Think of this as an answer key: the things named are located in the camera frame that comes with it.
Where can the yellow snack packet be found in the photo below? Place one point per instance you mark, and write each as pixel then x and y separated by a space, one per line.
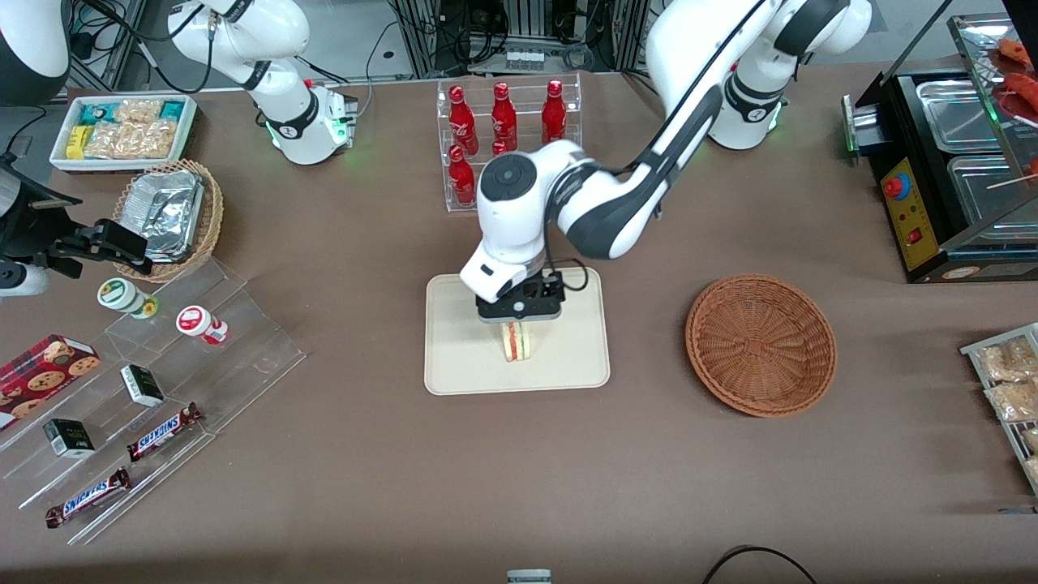
pixel 78 142

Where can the clear acrylic bottle rack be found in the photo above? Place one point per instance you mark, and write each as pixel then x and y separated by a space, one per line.
pixel 525 89

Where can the red cookie box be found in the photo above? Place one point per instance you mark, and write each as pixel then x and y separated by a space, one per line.
pixel 45 373

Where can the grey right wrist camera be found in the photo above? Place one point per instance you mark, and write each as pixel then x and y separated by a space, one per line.
pixel 20 279

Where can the black food warmer machine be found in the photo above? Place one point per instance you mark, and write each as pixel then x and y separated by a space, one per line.
pixel 912 219

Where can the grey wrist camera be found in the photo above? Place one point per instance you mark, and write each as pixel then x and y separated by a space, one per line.
pixel 523 310
pixel 20 279

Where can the tray of packaged pastries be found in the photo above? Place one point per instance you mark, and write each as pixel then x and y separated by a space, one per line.
pixel 977 350

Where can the beige plastic tray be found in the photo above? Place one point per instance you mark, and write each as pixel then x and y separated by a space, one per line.
pixel 568 357

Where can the red lid drink cup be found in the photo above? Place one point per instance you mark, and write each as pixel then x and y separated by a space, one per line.
pixel 197 322

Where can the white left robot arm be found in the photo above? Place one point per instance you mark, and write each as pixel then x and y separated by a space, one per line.
pixel 519 219

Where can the silver foil tray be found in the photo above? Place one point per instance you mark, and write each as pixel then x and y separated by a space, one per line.
pixel 166 211

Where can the white rectangular snack bin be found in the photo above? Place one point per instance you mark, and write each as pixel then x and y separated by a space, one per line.
pixel 188 122

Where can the white power strip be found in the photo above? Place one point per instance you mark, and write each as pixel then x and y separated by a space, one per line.
pixel 525 58

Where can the light wicker basket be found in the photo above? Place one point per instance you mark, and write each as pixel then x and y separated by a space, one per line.
pixel 211 219

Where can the brown wicker basket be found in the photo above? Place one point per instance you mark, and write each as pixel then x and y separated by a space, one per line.
pixel 761 345

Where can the small grey device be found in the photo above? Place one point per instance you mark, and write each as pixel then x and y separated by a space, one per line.
pixel 529 577

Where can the steel warmer pan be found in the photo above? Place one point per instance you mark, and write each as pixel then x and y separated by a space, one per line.
pixel 985 191
pixel 961 118

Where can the small teal snack packet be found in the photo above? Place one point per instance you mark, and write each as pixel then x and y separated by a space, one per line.
pixel 171 110

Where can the brown Snickers bar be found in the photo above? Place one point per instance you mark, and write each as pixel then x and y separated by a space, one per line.
pixel 162 432
pixel 87 497

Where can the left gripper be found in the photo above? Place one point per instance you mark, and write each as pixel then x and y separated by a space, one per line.
pixel 542 289

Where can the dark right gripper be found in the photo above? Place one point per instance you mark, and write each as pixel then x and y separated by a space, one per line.
pixel 31 229

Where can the green lid drink cup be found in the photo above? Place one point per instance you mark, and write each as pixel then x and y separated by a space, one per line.
pixel 122 295

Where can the triangular sandwich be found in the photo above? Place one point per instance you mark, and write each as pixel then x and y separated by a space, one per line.
pixel 517 342

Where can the large clear bag of crackers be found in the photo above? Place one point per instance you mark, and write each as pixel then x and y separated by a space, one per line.
pixel 130 140

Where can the clear bag of snacks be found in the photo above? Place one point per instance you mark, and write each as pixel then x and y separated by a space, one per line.
pixel 1030 440
pixel 1014 401
pixel 1007 359
pixel 1032 469

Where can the small black carton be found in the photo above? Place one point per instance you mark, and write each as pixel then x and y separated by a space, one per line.
pixel 69 439
pixel 143 385

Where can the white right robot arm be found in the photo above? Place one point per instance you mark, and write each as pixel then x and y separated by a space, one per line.
pixel 292 122

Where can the clear acrylic stepped display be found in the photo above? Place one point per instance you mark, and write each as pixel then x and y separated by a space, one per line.
pixel 243 357

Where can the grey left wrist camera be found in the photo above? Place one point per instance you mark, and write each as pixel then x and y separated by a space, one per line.
pixel 523 310

